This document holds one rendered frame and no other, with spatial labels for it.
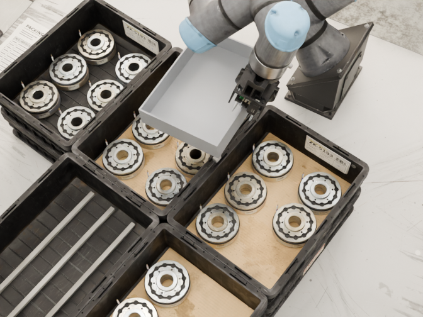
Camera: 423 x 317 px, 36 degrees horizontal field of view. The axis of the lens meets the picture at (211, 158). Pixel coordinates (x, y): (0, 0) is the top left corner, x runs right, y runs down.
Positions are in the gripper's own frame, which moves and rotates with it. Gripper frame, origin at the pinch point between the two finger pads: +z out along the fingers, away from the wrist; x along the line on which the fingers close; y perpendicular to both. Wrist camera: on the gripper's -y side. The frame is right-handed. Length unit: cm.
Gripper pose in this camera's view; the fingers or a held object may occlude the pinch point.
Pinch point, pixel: (247, 104)
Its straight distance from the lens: 145.5
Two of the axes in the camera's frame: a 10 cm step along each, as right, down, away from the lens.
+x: 8.8, 4.8, -0.2
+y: -4.4, 7.9, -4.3
